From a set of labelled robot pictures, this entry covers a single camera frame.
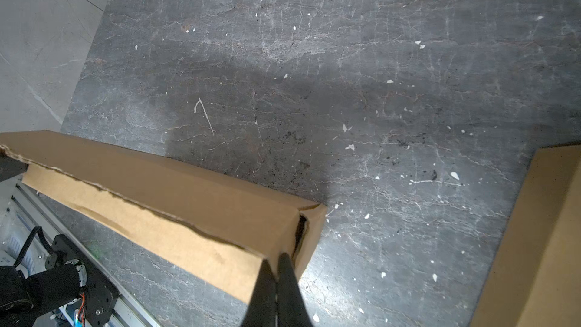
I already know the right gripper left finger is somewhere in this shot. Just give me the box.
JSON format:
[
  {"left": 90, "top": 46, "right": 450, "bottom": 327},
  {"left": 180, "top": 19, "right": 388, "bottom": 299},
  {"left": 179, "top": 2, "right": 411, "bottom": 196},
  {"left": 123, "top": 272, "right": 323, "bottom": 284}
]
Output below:
[{"left": 240, "top": 260, "right": 277, "bottom": 327}]

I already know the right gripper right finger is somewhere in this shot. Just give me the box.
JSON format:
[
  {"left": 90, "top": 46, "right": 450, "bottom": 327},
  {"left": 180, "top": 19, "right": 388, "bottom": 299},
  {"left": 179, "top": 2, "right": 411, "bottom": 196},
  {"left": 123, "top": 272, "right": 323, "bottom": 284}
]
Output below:
[{"left": 277, "top": 253, "right": 313, "bottom": 327}]

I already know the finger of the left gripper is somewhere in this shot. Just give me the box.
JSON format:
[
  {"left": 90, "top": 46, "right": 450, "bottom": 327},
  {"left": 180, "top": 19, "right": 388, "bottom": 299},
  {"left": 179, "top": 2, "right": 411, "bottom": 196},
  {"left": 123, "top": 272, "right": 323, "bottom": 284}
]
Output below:
[{"left": 0, "top": 151, "right": 28, "bottom": 183}]

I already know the brown cardboard sheet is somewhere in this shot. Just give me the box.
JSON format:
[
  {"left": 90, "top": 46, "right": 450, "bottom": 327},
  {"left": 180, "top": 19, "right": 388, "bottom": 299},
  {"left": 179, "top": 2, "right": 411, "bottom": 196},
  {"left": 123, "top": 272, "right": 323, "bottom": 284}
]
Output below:
[{"left": 1, "top": 130, "right": 327, "bottom": 302}]

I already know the brown cardboard box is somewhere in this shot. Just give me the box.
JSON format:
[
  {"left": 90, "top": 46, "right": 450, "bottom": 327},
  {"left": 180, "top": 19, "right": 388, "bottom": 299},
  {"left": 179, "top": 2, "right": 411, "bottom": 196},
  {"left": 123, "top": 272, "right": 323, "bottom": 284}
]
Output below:
[{"left": 471, "top": 145, "right": 580, "bottom": 326}]

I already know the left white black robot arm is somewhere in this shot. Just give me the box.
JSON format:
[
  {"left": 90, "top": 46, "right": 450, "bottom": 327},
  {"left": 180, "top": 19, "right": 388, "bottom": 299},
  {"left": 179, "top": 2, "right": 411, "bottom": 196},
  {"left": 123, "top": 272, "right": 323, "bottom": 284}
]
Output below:
[{"left": 1, "top": 226, "right": 86, "bottom": 326}]

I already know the aluminium mounting rail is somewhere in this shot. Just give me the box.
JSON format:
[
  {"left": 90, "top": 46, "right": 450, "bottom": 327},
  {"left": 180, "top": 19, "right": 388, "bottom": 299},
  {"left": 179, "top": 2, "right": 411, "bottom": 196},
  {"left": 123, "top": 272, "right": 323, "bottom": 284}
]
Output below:
[{"left": 1, "top": 176, "right": 159, "bottom": 326}]

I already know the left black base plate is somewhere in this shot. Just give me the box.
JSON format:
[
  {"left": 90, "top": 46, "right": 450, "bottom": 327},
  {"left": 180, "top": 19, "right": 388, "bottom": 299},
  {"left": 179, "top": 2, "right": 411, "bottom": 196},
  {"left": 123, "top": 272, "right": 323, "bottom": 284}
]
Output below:
[{"left": 45, "top": 234, "right": 120, "bottom": 326}]

